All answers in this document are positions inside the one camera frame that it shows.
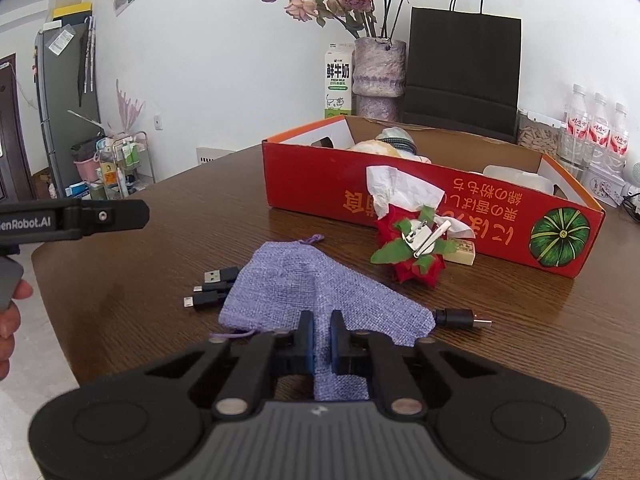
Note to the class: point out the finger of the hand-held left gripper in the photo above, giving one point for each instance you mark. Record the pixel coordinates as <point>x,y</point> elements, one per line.
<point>120,217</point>

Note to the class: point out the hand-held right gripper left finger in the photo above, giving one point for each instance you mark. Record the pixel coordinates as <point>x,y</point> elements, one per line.
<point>306,342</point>

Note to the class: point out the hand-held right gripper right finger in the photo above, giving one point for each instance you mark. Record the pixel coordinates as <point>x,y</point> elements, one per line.
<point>339,342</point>

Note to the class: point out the purple cloth pouch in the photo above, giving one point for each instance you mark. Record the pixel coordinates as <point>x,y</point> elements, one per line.
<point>300,280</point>

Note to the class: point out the red cardboard box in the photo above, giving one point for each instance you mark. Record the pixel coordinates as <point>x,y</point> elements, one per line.
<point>320,180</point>

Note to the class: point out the yellow and white plush toy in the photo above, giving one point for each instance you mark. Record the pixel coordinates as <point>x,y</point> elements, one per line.
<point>370,149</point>

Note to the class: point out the person's left hand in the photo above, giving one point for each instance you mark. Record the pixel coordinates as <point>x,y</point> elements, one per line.
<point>7,325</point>

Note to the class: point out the metal storage cart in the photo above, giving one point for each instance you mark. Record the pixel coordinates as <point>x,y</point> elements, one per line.
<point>120,165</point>

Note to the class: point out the dark wooden door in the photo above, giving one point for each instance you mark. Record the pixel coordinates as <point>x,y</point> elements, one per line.
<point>15,135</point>

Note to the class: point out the white radiator vent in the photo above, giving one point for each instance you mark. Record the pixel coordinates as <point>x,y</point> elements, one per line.
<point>215,155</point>

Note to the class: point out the grey refrigerator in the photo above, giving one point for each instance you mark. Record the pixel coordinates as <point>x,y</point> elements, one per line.
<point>62,110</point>

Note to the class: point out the red artificial flower decoration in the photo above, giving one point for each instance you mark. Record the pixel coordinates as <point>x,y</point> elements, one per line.
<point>387,232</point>

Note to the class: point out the black USB plug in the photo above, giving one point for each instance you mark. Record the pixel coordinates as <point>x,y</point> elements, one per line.
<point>457,319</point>

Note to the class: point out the silver metal clip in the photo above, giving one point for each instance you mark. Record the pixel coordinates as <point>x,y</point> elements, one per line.
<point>420,240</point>

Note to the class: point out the white tissue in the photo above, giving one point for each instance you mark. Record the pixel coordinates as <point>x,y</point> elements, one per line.
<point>390,185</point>

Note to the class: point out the white and green milk carton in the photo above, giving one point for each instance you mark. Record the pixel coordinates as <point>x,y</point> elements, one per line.
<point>339,85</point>

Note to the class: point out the purple textured vase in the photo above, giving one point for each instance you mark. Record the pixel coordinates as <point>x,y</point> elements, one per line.
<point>377,75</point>

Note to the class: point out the clear jar of seeds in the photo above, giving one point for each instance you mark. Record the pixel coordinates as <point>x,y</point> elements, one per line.
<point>540,135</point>

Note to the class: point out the empty glass jar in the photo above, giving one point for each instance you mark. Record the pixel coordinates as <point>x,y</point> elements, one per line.
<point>571,160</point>

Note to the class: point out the white printed tin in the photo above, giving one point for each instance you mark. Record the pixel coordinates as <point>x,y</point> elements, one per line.
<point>602,185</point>

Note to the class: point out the black paper bag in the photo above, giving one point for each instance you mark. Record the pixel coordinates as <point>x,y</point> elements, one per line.
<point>460,60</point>

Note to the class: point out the red label water bottle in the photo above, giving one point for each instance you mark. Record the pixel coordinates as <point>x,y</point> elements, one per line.
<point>599,127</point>
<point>619,135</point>
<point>575,120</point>

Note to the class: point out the white robot speaker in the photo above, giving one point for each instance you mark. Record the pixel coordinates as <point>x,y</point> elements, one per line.
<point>634,172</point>

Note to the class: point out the wall socket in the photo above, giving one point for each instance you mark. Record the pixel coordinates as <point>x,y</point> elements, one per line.
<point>159,122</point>

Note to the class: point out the purple wall decal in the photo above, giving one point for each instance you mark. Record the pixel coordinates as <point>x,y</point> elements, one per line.
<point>129,107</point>

